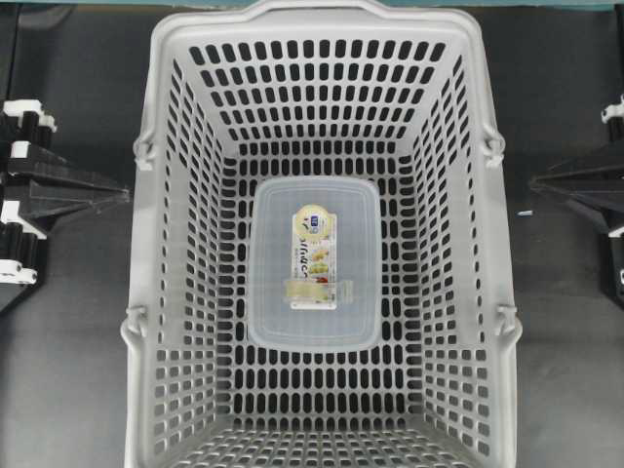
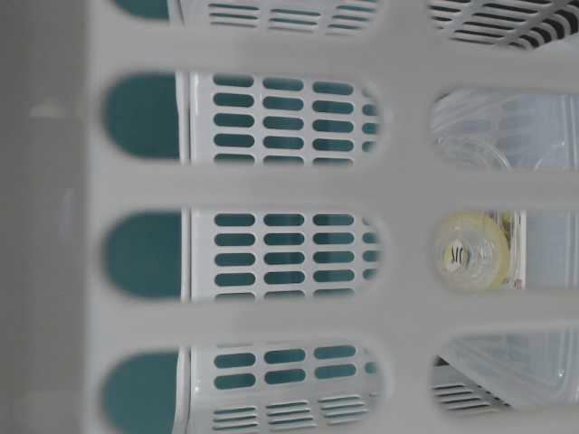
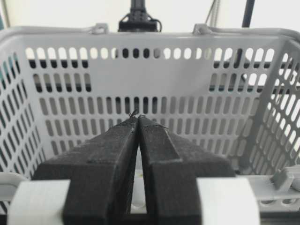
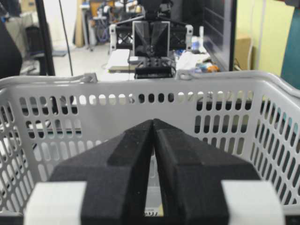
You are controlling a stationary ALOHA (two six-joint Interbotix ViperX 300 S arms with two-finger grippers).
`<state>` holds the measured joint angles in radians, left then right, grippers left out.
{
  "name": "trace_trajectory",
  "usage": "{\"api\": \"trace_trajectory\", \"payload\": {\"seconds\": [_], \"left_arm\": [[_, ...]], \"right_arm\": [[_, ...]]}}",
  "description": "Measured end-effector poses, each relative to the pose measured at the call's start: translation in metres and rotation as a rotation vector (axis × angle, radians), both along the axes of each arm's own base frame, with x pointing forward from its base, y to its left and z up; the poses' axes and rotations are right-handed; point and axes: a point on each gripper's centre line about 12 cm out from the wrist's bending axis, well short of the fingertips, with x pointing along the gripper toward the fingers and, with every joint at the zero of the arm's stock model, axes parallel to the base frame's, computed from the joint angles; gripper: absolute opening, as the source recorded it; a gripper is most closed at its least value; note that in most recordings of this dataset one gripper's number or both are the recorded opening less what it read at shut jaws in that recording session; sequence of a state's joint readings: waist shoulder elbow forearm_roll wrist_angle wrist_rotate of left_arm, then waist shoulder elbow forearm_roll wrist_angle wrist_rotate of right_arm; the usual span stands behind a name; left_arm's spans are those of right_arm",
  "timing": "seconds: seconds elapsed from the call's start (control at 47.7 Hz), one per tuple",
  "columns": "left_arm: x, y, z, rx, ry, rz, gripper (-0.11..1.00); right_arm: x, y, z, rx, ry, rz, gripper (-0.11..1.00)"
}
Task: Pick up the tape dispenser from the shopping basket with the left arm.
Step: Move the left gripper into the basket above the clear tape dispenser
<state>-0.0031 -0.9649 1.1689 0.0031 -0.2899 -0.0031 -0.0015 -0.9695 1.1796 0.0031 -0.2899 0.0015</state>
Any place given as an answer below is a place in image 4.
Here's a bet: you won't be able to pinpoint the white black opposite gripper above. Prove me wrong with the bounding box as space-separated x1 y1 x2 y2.
109 20 194 57

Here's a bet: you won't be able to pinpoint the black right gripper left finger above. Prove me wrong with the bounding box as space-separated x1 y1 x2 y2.
49 120 154 225

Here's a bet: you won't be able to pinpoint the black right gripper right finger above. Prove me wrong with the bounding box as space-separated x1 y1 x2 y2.
153 119 260 225

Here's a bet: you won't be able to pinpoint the grey plastic shopping basket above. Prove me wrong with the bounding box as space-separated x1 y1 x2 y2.
0 71 300 212

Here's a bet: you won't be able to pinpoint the white flat box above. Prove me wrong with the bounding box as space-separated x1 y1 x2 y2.
106 49 130 73

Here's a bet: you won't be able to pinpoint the cluttered items on table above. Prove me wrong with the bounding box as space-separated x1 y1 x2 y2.
175 26 220 76

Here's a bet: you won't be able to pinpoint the dark monitor panel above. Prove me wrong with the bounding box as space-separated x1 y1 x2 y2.
182 0 237 72

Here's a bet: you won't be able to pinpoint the brown cardboard box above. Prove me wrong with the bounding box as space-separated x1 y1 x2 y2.
234 32 253 70

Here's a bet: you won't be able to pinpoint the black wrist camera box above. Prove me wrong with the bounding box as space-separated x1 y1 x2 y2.
134 57 176 79

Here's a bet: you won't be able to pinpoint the black hanging cable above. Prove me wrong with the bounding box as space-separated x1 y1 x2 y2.
57 0 75 77

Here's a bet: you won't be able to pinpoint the black metal frame post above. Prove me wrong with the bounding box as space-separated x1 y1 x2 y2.
35 0 55 76

